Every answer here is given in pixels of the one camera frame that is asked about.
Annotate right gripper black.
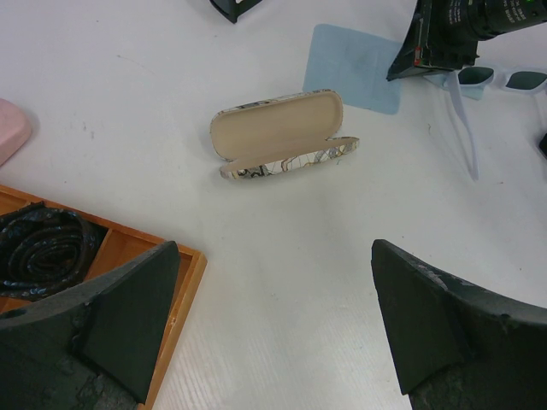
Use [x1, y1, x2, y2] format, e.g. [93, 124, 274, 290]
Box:
[386, 0, 478, 81]

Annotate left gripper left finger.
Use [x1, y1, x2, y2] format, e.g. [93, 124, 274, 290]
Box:
[1, 242, 180, 409]

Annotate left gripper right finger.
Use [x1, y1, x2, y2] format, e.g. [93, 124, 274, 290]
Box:
[371, 239, 546, 409]

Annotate light blue cleaning cloth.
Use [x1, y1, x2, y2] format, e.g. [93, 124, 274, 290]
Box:
[303, 24, 402, 114]

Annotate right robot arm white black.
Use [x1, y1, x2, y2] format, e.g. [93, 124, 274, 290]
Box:
[386, 0, 546, 81]

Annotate orange wooden divided tray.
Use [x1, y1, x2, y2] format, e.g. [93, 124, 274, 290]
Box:
[1, 209, 207, 409]

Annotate rolled black tie upper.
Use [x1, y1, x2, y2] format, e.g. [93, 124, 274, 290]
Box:
[1, 202, 107, 302]

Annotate pink glasses case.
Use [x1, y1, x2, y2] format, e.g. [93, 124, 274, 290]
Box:
[0, 99, 32, 165]

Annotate black frame eyeglasses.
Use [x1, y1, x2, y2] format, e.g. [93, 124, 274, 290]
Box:
[209, 0, 262, 24]

